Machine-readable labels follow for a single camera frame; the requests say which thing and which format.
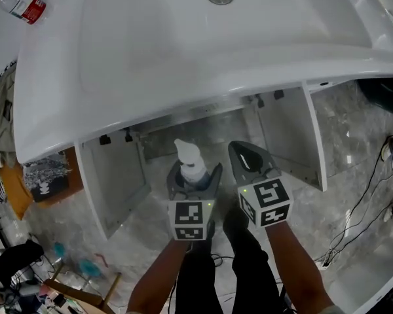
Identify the white cabinet door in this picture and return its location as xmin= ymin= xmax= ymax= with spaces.
xmin=74 ymin=131 xmax=151 ymax=241
xmin=257 ymin=80 xmax=329 ymax=192

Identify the beige jacket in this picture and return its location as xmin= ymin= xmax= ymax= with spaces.
xmin=0 ymin=73 xmax=16 ymax=153

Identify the orange sofa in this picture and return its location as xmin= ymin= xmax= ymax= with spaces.
xmin=0 ymin=147 xmax=85 ymax=221

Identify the white spray bottle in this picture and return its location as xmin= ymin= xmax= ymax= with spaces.
xmin=173 ymin=138 xmax=211 ymax=191

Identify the white curved counter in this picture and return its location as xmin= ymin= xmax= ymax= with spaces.
xmin=327 ymin=237 xmax=393 ymax=314

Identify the dark green bin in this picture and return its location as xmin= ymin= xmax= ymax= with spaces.
xmin=356 ymin=77 xmax=393 ymax=120

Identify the white power strip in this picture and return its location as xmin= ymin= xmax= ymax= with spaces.
xmin=314 ymin=247 xmax=342 ymax=270

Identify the person's right forearm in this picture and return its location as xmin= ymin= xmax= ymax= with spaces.
xmin=265 ymin=220 xmax=335 ymax=314

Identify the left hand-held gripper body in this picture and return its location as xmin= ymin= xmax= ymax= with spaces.
xmin=168 ymin=188 xmax=216 ymax=241

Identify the black bag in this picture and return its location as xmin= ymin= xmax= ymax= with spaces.
xmin=0 ymin=239 xmax=46 ymax=289

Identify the person's left leg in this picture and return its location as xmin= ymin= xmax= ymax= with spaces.
xmin=175 ymin=220 xmax=217 ymax=314

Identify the person's left forearm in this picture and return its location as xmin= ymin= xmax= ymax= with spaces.
xmin=126 ymin=239 xmax=191 ymax=314

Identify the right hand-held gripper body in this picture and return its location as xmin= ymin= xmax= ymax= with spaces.
xmin=237 ymin=168 xmax=295 ymax=230

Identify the speckled black white knit garment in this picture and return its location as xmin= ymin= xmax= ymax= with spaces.
xmin=22 ymin=152 xmax=70 ymax=204

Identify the small round wooden table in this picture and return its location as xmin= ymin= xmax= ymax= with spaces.
xmin=42 ymin=262 xmax=122 ymax=314

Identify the person's leg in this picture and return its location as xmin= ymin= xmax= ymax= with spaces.
xmin=222 ymin=204 xmax=284 ymax=314
xmin=175 ymin=220 xmax=217 ymax=314

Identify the person's right leg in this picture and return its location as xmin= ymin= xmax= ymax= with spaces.
xmin=222 ymin=204 xmax=284 ymax=314

